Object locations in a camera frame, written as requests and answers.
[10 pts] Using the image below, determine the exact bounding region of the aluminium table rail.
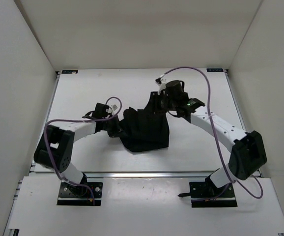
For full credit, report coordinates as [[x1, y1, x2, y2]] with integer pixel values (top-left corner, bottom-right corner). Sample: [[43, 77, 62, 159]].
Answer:
[[33, 172, 219, 178]]

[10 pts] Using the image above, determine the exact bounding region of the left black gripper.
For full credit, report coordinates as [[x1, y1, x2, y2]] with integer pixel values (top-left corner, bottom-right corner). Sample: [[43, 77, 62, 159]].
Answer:
[[103, 114, 128, 138]]

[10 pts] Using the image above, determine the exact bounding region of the left blue corner label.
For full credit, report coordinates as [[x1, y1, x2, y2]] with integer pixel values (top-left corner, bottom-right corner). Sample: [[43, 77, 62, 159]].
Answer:
[[61, 70, 78, 74]]

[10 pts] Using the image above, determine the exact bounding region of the right blue corner label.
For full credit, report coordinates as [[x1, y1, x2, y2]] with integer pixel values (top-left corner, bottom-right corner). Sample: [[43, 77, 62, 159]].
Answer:
[[206, 68, 224, 73]]

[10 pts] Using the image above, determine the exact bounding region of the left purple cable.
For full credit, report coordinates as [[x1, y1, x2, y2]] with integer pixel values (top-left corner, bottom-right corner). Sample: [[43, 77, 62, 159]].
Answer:
[[44, 96, 123, 204]]

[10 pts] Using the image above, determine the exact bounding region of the purple cable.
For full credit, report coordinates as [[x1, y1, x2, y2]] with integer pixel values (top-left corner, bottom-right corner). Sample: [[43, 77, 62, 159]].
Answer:
[[154, 66, 264, 203], [44, 96, 123, 204]]

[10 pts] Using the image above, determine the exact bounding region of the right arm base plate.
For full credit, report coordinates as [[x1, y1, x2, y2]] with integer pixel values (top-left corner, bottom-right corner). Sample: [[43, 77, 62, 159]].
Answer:
[[178, 181, 238, 208]]

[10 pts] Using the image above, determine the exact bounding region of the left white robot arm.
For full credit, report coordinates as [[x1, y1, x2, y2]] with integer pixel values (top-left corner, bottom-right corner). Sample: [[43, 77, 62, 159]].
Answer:
[[33, 103, 121, 197]]

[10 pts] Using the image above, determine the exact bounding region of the blue corner label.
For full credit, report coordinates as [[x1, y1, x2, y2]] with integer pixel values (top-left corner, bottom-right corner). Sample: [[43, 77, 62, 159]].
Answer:
[[206, 68, 224, 73], [61, 70, 78, 74]]

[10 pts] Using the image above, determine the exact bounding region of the black pleated skirt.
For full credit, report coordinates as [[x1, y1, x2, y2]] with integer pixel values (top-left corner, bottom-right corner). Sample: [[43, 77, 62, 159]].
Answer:
[[119, 100, 170, 153]]

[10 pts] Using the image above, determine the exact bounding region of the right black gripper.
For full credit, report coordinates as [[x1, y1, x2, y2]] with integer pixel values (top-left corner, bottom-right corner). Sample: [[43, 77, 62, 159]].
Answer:
[[143, 92, 177, 116]]

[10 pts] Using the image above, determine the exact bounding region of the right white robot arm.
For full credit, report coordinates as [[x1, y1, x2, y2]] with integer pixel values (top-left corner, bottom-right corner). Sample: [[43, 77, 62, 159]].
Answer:
[[149, 78, 267, 197]]

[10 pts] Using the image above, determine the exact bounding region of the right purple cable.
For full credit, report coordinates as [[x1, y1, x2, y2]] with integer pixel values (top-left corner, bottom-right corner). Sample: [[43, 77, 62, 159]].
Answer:
[[154, 66, 264, 203]]

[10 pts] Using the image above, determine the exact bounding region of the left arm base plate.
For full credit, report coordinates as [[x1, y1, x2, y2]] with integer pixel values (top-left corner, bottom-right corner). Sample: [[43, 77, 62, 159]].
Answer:
[[57, 181, 103, 207]]

